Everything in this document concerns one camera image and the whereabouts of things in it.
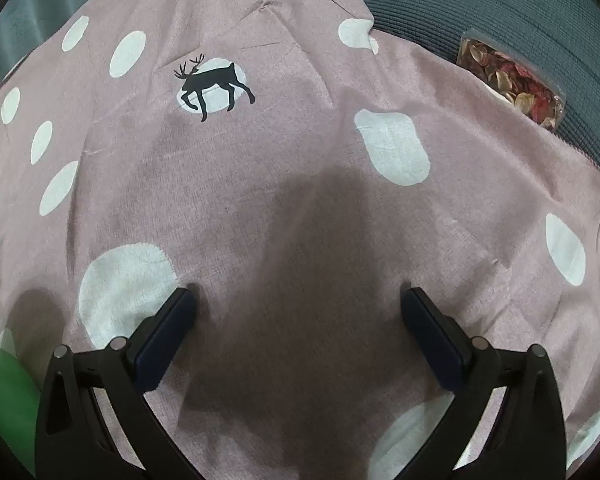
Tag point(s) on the teal plastic bowl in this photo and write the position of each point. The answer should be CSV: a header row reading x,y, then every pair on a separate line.
x,y
5,400

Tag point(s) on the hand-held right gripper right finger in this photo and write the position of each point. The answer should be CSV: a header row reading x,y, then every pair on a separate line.
x,y
430,332

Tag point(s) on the pink polka dot blanket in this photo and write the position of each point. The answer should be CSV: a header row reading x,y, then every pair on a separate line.
x,y
300,160

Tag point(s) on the clear packet of dried petals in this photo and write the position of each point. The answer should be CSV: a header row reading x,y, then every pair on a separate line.
x,y
510,80

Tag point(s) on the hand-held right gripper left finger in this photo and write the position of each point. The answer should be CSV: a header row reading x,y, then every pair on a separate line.
x,y
165,335

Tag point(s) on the grey sofa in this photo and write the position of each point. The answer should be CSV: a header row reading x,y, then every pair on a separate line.
x,y
480,5

